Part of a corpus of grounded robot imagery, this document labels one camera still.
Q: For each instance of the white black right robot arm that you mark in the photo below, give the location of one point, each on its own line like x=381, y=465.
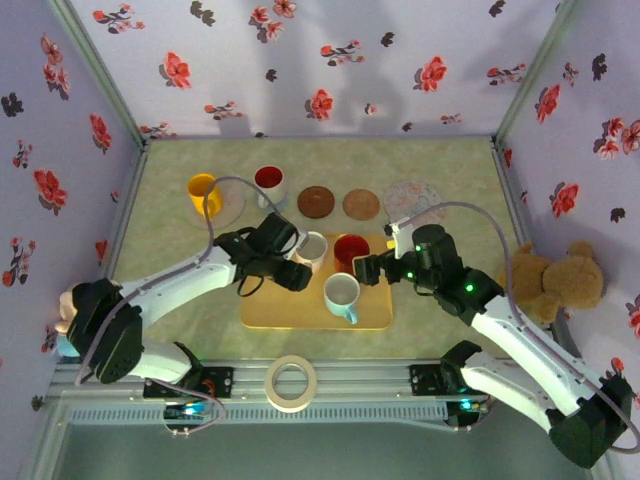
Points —
x=525, y=350

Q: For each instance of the aluminium corner post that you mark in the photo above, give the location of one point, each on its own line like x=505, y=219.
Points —
x=532, y=75
x=103, y=75

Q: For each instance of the controller board green light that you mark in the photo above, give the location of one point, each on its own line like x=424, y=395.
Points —
x=467, y=406
x=187, y=411

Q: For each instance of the white cup red inside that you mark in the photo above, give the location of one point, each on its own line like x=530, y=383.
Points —
x=269, y=177

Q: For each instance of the light blue cup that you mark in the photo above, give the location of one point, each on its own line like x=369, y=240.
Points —
x=341, y=290

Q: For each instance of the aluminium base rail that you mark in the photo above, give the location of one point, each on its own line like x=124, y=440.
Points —
x=360, y=380

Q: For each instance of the light brown cork coaster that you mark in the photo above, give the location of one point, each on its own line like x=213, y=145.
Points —
x=361, y=205

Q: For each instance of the pink white plush toy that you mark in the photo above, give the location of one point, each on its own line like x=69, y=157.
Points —
x=62, y=320

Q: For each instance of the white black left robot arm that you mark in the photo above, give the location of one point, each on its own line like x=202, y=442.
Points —
x=175, y=282

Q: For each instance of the aluminium side rail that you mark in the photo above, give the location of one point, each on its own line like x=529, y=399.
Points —
x=137, y=175
x=502, y=175

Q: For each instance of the brown teddy bear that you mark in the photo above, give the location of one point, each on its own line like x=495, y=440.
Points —
x=565, y=280

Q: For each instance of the pale pink cup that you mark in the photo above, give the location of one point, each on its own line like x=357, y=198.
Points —
x=315, y=247

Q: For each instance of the yellow cup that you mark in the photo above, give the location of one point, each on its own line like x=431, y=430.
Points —
x=200, y=187

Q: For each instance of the masking tape roll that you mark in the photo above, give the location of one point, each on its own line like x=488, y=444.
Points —
x=268, y=385

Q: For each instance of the cartoon printed round coaster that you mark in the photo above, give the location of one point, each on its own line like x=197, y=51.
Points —
x=232, y=205
x=415, y=197

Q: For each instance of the yellow plastic tray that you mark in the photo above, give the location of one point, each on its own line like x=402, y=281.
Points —
x=370, y=310

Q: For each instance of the dark brown round coaster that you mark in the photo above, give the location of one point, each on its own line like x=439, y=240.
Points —
x=316, y=202

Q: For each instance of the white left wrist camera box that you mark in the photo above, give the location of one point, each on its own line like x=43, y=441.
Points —
x=300, y=237

